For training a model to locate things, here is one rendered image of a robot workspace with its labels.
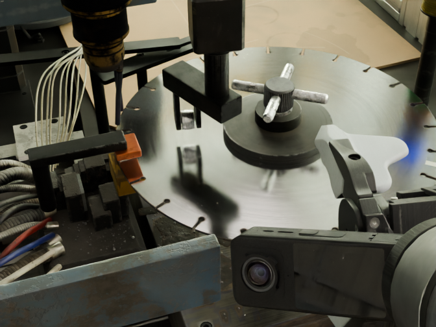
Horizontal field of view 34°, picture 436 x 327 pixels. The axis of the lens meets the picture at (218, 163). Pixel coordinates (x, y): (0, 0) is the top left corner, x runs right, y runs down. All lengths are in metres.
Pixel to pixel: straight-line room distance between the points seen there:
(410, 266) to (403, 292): 0.01
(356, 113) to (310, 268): 0.37
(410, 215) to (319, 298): 0.07
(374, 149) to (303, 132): 0.20
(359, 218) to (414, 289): 0.11
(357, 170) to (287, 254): 0.08
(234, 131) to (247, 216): 0.11
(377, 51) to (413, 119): 0.51
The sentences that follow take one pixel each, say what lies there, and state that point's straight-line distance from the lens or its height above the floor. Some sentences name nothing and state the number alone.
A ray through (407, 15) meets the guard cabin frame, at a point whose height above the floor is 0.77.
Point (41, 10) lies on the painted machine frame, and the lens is 0.82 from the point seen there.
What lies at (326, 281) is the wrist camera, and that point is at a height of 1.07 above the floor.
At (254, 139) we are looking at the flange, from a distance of 0.70.
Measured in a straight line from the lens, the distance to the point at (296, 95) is 0.70.
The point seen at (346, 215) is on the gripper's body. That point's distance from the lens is 0.46.
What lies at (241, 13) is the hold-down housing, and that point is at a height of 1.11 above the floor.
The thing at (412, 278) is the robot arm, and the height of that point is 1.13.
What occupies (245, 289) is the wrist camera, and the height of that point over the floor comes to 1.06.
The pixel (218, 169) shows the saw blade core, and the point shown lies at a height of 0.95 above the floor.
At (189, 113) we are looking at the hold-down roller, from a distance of 0.70.
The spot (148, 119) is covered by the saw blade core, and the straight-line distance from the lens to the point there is 0.74.
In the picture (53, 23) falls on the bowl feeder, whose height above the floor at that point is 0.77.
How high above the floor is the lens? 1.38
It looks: 39 degrees down
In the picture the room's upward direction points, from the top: 1 degrees counter-clockwise
